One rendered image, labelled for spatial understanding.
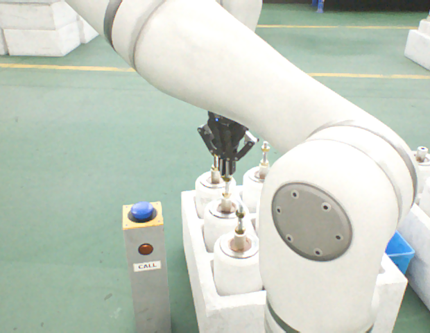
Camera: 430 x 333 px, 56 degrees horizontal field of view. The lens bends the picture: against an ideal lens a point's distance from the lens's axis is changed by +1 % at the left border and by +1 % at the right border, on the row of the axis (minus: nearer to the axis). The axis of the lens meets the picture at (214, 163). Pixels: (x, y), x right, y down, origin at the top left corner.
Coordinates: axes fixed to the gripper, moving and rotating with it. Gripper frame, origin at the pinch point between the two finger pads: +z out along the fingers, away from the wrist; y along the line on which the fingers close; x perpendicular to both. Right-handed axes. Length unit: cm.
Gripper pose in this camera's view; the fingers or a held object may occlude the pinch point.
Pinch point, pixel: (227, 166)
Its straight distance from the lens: 80.4
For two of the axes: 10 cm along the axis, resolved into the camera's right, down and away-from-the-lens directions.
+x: 5.5, -4.1, 7.3
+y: 8.4, 2.7, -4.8
